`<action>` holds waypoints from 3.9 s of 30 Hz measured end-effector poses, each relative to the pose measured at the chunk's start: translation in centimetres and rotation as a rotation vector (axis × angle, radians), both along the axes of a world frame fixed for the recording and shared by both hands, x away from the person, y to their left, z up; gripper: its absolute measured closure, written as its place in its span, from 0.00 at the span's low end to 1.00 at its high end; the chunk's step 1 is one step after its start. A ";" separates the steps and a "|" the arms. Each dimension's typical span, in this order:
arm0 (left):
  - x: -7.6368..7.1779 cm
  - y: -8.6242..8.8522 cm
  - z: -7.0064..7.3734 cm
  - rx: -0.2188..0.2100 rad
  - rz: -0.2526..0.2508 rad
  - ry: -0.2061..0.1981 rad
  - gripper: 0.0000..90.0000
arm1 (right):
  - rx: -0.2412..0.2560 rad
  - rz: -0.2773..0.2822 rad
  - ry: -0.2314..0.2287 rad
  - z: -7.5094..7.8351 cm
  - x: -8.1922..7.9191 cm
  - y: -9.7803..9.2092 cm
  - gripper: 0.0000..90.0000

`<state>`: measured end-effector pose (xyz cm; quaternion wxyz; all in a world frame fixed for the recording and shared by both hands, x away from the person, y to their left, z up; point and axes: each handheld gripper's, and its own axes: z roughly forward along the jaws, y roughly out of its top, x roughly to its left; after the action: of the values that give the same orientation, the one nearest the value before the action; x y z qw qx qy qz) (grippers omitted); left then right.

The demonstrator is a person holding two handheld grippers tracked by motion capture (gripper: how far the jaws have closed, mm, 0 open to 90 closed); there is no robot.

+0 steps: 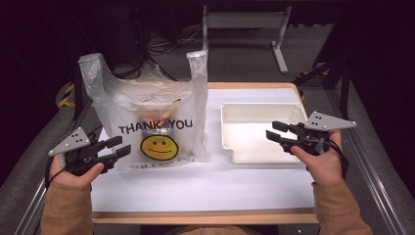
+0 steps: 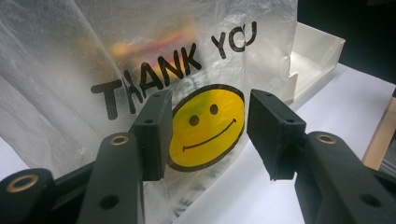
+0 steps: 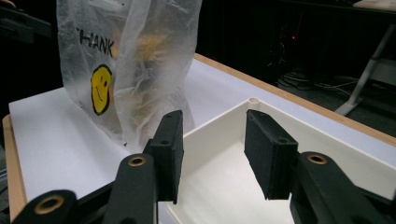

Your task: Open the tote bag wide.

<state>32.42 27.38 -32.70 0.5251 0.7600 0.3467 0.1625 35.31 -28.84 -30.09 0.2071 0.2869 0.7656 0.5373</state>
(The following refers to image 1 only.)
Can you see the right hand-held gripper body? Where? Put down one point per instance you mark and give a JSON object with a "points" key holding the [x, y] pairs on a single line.
{"points": [[321, 123]]}

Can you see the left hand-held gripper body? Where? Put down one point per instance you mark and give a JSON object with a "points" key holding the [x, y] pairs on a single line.
{"points": [[73, 141]]}

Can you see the white plastic tray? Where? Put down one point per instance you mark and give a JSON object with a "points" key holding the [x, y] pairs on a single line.
{"points": [[257, 137]]}

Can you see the clear smiley plastic bag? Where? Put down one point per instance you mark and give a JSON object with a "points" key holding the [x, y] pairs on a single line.
{"points": [[107, 107]]}

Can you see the person's left hand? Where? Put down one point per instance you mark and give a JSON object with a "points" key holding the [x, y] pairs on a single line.
{"points": [[73, 179]]}

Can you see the person's right hand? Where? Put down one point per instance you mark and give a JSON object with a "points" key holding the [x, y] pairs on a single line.
{"points": [[323, 166]]}

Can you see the yellow black striped tape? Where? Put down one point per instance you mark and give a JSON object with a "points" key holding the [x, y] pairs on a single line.
{"points": [[65, 96]]}

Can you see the black tripod stand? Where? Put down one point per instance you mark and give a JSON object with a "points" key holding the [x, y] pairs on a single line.
{"points": [[341, 78]]}

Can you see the white metal stand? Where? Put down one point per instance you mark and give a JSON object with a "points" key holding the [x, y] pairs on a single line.
{"points": [[246, 20]]}

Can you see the person's brown clothing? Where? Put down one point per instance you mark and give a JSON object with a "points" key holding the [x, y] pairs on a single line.
{"points": [[212, 230]]}

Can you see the black stand post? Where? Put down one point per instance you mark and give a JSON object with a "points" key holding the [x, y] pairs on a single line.
{"points": [[78, 94]]}

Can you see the aluminium frame rail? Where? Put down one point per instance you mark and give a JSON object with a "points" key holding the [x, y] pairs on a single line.
{"points": [[29, 212], [375, 182]]}

